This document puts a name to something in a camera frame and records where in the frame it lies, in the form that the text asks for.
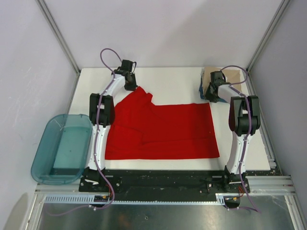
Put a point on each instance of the left aluminium frame post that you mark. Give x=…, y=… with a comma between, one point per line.
x=58, y=35

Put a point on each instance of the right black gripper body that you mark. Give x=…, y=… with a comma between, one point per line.
x=209, y=96

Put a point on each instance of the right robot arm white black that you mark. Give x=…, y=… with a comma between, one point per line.
x=243, y=121

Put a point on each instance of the folded beige t-shirt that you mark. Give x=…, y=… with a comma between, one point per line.
x=231, y=75

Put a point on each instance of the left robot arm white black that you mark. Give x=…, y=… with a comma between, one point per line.
x=102, y=116

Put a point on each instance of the red t-shirt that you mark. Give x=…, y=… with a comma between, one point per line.
x=145, y=131

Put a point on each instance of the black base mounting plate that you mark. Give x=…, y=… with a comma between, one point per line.
x=165, y=185

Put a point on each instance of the right aluminium frame post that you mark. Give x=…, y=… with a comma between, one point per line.
x=282, y=8

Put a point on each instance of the teal translucent plastic bin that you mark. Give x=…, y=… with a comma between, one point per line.
x=61, y=155

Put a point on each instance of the folded blue t-shirt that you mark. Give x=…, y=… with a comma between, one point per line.
x=202, y=93

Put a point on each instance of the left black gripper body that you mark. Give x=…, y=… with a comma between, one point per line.
x=132, y=85

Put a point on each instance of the aluminium frame post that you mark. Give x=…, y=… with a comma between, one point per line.
x=58, y=35
x=282, y=8

